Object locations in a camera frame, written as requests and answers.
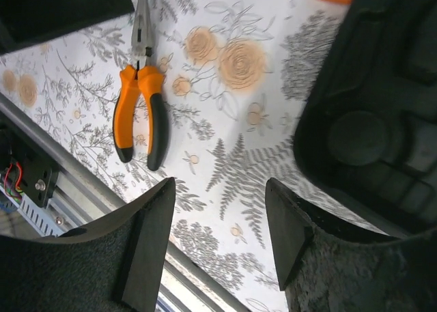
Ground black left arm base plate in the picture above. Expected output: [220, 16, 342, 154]
[1, 121, 59, 208]

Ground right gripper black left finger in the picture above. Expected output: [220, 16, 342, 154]
[1, 178, 175, 311]

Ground orange black needle-nose pliers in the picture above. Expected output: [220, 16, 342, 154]
[112, 0, 170, 171]

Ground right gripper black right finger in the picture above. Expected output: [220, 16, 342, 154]
[265, 178, 436, 311]

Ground grey slotted cable duct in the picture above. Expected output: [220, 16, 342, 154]
[1, 189, 66, 237]

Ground black plastic tool case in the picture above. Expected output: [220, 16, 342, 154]
[294, 0, 436, 238]

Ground aluminium front rail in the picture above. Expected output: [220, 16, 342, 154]
[1, 96, 248, 311]

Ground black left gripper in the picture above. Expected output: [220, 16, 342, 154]
[1, 0, 134, 55]

